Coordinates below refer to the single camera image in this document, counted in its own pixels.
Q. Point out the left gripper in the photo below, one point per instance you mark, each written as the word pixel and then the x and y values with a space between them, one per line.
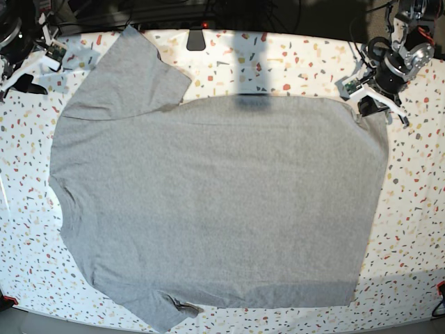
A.
pixel 371 98

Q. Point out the red table clamp right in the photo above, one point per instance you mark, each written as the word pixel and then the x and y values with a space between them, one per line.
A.
pixel 441 289

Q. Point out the red table clamp left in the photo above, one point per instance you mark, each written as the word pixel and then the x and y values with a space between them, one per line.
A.
pixel 7 302

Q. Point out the red table clamp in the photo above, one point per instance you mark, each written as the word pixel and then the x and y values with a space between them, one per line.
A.
pixel 7 302
pixel 441 289

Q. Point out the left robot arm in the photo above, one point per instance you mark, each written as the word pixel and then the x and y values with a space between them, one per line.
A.
pixel 389 64

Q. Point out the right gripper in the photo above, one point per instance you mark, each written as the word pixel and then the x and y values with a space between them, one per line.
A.
pixel 21 78

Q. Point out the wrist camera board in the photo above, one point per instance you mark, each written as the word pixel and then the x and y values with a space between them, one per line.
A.
pixel 347 86
pixel 56 52

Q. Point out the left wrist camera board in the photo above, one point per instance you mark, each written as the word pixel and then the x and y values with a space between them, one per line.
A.
pixel 347 86

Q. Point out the grey T-shirt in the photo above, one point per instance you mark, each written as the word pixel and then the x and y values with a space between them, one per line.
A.
pixel 247 201

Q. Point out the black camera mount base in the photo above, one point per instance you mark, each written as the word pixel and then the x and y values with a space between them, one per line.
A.
pixel 196 41

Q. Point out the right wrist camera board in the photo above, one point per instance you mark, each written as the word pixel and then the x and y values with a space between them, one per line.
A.
pixel 56 52

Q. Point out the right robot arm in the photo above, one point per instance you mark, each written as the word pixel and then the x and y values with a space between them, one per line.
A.
pixel 28 41

